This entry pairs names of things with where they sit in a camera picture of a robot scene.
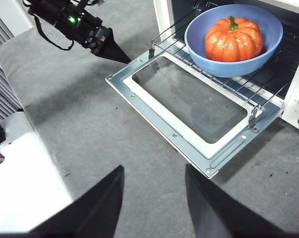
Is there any orange pumpkin with green stem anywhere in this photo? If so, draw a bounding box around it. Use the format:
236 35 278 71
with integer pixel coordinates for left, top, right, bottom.
204 16 263 62

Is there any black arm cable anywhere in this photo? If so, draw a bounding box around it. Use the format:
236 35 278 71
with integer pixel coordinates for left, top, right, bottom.
32 13 75 52

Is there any metal wire oven rack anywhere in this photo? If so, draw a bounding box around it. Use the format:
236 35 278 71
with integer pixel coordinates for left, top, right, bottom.
149 0 299 110

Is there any blue bowl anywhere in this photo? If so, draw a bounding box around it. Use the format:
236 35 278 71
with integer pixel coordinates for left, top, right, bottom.
184 4 284 78

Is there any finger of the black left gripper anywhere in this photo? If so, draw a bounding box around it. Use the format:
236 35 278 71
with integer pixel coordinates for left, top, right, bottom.
185 164 299 238
0 165 125 238

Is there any grey ribbed panel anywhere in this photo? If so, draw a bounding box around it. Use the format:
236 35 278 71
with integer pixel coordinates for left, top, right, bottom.
0 7 24 122

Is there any white platform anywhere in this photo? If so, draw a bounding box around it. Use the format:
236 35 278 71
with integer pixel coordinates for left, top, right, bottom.
0 111 74 234

